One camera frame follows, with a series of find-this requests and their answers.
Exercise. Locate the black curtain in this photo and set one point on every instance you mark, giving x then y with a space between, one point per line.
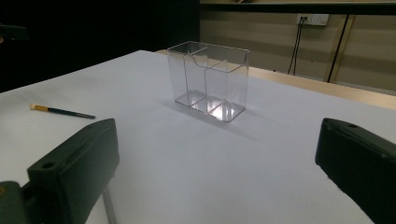
93 31

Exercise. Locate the black horizontal rail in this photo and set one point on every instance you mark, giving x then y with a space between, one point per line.
295 8

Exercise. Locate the vertical wall trim strip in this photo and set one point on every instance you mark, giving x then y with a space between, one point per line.
338 46

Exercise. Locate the white wall socket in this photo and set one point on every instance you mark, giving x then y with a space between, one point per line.
317 19

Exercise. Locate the thin black makeup brush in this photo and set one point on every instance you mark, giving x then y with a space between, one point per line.
67 112

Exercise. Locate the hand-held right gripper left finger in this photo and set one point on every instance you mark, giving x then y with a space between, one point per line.
77 174

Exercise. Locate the clear acrylic organizer box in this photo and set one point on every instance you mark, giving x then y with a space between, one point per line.
214 93

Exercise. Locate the white table cover sheet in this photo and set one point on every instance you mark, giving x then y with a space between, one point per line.
186 171

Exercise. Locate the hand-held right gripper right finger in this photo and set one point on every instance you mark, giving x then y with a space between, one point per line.
361 165

